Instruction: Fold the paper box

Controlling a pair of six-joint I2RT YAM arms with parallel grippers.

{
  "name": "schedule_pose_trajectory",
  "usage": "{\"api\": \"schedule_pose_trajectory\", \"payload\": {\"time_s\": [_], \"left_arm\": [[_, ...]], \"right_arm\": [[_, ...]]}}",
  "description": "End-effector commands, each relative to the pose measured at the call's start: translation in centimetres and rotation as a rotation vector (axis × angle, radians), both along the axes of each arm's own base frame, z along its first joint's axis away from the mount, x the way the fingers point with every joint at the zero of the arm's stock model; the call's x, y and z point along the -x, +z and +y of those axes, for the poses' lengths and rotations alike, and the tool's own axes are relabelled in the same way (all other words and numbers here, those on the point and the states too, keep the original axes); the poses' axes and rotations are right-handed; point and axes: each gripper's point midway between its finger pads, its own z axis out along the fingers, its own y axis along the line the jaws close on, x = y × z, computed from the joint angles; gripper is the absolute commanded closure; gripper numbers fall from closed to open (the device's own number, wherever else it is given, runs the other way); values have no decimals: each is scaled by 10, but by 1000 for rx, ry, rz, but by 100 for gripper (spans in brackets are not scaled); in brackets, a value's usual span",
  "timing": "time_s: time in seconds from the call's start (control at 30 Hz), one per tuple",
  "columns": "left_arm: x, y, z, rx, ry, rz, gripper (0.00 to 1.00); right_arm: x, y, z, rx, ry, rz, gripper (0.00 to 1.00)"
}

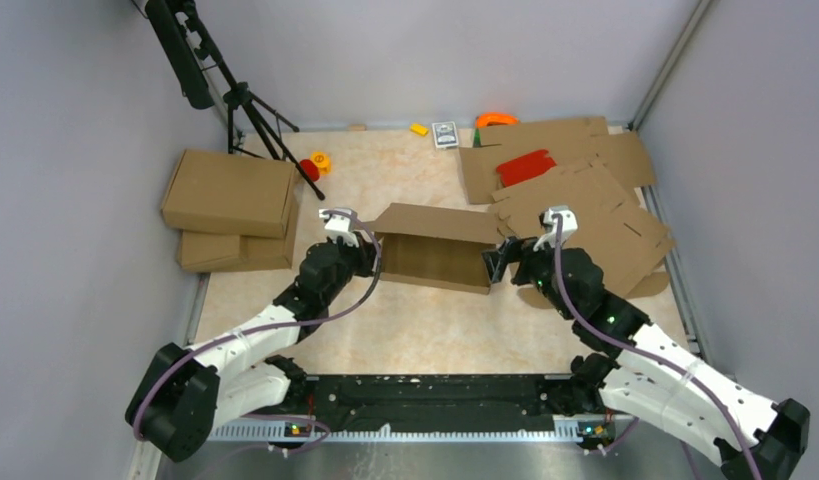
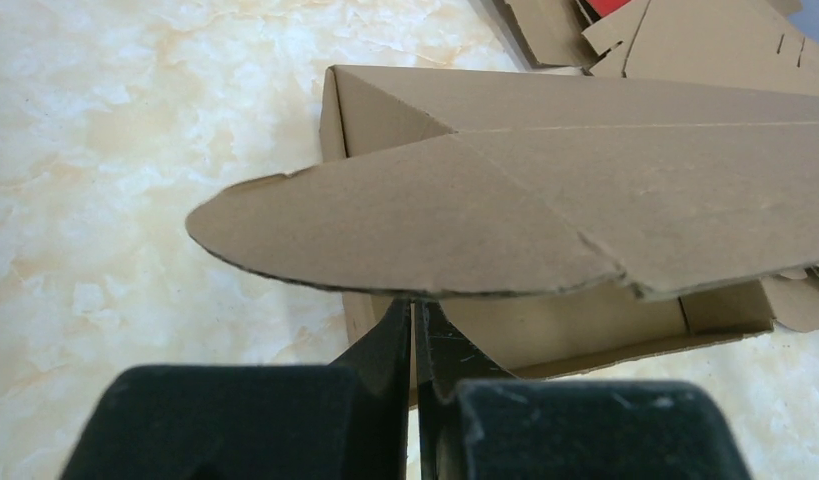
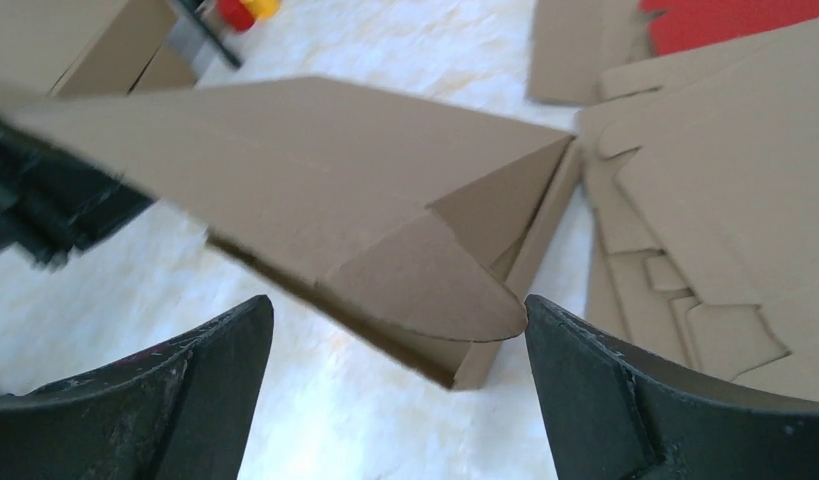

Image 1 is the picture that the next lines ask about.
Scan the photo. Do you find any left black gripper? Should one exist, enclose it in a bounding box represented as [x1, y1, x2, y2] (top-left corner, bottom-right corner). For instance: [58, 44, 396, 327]
[323, 231, 380, 304]

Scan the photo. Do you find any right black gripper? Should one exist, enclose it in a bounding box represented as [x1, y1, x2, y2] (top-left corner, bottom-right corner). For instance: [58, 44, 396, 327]
[480, 231, 576, 321]

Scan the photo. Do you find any brown cardboard box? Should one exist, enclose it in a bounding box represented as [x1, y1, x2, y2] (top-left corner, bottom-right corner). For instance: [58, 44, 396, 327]
[371, 203, 503, 295]
[161, 149, 298, 238]

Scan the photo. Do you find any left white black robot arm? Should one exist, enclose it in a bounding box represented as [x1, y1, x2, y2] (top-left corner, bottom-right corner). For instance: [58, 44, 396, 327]
[125, 208, 382, 462]

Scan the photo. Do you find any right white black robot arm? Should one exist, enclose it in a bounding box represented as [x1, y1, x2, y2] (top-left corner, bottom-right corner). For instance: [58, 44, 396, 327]
[482, 206, 810, 479]

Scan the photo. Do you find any lower folded cardboard box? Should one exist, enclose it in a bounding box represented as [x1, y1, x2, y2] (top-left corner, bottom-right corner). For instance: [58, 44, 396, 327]
[176, 231, 296, 273]

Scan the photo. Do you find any folded brown cardboard box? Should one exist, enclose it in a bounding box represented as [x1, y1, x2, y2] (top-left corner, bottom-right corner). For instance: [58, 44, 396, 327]
[161, 149, 298, 238]

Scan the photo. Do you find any red plastic sheet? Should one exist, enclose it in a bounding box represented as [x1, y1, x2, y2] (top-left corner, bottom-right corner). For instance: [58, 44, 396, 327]
[496, 149, 557, 187]

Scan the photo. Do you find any red yellow toy spool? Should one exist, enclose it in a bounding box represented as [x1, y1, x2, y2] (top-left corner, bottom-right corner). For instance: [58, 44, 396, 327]
[299, 151, 332, 182]

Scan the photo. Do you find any stack of flat cardboard sheets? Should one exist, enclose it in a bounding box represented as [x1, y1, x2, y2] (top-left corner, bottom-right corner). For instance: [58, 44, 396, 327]
[458, 116, 675, 299]

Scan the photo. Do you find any blue playing card deck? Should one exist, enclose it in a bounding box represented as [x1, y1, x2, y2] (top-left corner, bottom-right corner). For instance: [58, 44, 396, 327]
[431, 121, 460, 150]

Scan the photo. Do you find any small yellow block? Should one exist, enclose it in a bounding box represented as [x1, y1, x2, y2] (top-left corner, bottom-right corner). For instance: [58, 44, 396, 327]
[410, 123, 429, 137]

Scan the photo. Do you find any orange plastic ring toy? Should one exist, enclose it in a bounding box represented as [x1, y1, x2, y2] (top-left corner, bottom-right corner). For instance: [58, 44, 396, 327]
[474, 112, 520, 129]

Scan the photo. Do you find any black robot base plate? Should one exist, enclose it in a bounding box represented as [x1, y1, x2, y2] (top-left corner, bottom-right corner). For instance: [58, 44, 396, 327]
[258, 374, 611, 434]

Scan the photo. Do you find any black camera tripod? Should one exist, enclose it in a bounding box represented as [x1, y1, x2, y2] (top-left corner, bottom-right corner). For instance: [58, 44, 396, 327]
[132, 0, 326, 200]

